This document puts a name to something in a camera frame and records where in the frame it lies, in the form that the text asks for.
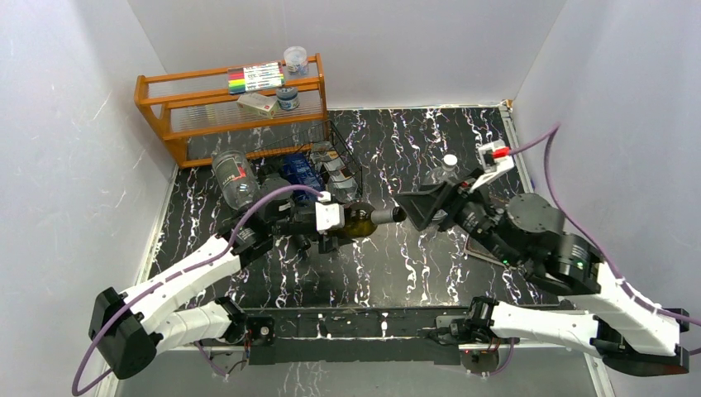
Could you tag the orange wooden shelf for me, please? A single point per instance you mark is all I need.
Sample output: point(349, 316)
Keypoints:
point(184, 106)

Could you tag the dark wine bottle white label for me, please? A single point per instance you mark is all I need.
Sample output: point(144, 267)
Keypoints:
point(271, 179)

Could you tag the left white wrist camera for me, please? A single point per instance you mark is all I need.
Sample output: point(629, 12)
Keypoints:
point(329, 215)

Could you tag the blue water bottle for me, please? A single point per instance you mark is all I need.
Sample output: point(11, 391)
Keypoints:
point(297, 170)

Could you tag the black wire wine rack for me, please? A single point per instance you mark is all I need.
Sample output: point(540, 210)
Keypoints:
point(290, 140)

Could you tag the small white cardboard box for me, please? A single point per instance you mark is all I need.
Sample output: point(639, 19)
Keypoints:
point(258, 104)

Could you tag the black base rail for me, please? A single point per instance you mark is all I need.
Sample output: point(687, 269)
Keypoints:
point(277, 336)

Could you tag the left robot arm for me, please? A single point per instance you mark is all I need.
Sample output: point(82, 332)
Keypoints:
point(130, 329)

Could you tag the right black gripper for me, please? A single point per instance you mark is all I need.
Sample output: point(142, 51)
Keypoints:
point(419, 205)

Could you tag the small blue tin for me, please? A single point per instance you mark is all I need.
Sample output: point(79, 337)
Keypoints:
point(287, 98)

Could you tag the square clear liquor bottle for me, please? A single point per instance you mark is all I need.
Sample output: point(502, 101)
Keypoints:
point(338, 179)

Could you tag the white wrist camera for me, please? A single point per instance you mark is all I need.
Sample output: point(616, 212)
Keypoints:
point(496, 161)
point(329, 215)

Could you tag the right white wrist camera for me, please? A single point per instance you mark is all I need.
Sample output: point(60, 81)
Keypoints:
point(496, 161)

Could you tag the clear bottle red label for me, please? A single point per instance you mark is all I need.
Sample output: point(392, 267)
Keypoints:
point(236, 179)

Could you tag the pack of coloured markers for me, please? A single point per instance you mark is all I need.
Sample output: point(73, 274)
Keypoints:
point(255, 78)

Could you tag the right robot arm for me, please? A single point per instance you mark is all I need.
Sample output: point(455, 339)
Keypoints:
point(627, 334)

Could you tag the dark hardcover book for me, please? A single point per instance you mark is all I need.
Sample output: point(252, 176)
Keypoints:
point(474, 249)

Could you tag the clear plastic round container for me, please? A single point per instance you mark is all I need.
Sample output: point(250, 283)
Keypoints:
point(296, 60)

